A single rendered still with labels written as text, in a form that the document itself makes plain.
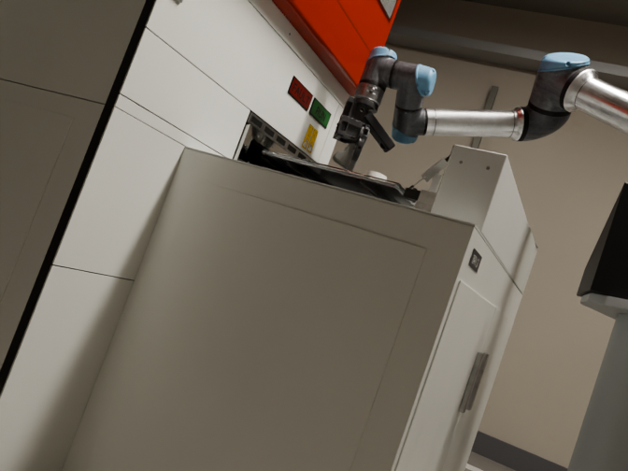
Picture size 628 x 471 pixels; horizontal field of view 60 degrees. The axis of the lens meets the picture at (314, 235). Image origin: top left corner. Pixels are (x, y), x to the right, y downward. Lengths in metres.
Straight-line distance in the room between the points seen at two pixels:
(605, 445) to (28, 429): 1.10
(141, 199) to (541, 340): 2.72
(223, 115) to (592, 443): 1.03
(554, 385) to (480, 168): 2.59
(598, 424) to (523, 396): 2.19
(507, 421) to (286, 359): 2.61
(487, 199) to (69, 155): 0.75
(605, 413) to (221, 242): 0.83
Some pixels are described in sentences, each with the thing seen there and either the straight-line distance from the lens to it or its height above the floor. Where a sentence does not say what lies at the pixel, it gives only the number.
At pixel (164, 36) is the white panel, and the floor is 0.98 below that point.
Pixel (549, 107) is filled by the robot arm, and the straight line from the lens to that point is 1.61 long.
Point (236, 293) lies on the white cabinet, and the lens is 1.02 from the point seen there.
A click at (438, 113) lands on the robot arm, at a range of 1.57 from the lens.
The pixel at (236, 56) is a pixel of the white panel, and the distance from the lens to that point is 1.28.
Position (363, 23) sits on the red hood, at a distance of 1.66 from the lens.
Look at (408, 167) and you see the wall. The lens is 3.62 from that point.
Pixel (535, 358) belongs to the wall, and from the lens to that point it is 3.45.
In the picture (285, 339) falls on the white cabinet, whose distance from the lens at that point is 0.96.
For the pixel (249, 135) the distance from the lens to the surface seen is 1.33.
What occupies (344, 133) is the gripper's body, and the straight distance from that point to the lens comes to 1.45.
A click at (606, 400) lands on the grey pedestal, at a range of 1.28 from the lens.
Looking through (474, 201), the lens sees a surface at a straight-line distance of 0.96.
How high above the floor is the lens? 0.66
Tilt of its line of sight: 4 degrees up
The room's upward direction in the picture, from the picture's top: 20 degrees clockwise
